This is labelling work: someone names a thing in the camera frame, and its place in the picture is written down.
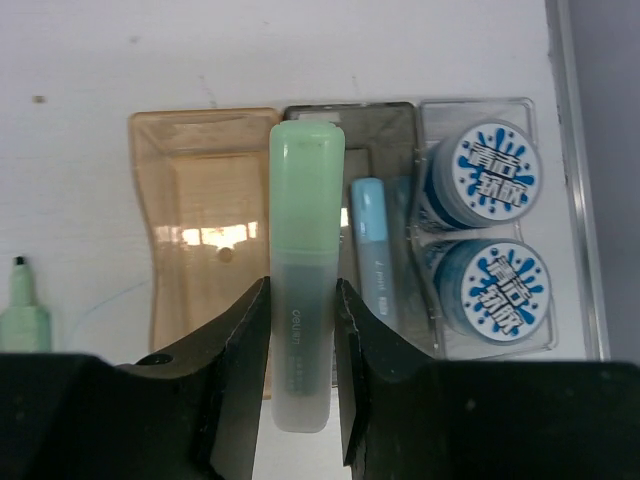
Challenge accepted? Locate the blue highlighter pen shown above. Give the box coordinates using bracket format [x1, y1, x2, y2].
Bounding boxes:
[351, 177, 398, 330]

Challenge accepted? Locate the grey transparent tray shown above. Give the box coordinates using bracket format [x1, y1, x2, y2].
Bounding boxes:
[284, 102, 437, 355]

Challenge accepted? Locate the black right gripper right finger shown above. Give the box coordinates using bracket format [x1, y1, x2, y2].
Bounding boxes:
[334, 280, 639, 479]

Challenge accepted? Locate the green highlighter pen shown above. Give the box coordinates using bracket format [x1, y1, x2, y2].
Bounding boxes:
[269, 120, 345, 433]

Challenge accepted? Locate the amber transparent tray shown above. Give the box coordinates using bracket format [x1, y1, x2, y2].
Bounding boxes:
[128, 107, 281, 351]

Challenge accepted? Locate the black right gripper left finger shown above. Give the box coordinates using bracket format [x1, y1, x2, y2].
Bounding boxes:
[1, 279, 270, 479]

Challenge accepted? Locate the blue-lidded cleaning gel jar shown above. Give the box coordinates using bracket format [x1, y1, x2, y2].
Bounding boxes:
[415, 119, 543, 232]

